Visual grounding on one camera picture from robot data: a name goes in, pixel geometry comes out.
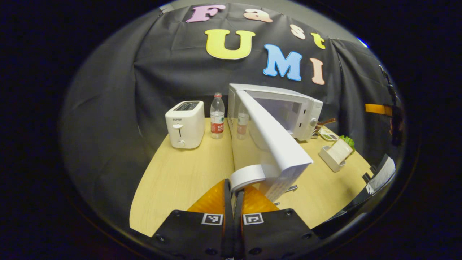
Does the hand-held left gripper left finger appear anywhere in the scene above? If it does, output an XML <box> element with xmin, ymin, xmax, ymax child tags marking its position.
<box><xmin>151</xmin><ymin>179</ymin><xmax>233</xmax><ymax>259</ymax></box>

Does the white divided bean dish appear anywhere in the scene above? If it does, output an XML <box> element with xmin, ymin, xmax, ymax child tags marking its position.
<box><xmin>319</xmin><ymin>127</ymin><xmax>339</xmax><ymax>142</ymax></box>

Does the white rectangular tray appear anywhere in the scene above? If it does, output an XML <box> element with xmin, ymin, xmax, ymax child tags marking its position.
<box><xmin>318</xmin><ymin>139</ymin><xmax>354</xmax><ymax>173</ymax></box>

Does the metal wire basket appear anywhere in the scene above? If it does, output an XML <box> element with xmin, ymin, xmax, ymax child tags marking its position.
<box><xmin>311</xmin><ymin>121</ymin><xmax>325</xmax><ymax>139</ymax></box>

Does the sandwich with green lettuce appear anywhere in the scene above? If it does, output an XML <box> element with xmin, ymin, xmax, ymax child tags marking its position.
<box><xmin>331</xmin><ymin>135</ymin><xmax>356</xmax><ymax>165</ymax></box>

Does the clear plastic water bottle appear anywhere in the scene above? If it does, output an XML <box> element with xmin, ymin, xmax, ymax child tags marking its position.
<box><xmin>210</xmin><ymin>92</ymin><xmax>225</xmax><ymax>140</ymax></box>

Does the white toaster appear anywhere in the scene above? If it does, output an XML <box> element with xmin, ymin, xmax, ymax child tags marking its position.
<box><xmin>165</xmin><ymin>100</ymin><xmax>205</xmax><ymax>150</ymax></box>

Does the white microwave oven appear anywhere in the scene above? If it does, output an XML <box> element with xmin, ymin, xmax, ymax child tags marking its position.
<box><xmin>227</xmin><ymin>83</ymin><xmax>323</xmax><ymax>203</ymax></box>

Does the white sheet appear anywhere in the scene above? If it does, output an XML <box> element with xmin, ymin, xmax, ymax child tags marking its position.
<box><xmin>365</xmin><ymin>155</ymin><xmax>396</xmax><ymax>195</ymax></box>

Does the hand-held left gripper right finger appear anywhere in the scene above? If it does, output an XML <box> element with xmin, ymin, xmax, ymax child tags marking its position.
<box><xmin>235</xmin><ymin>184</ymin><xmax>320</xmax><ymax>259</ymax></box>

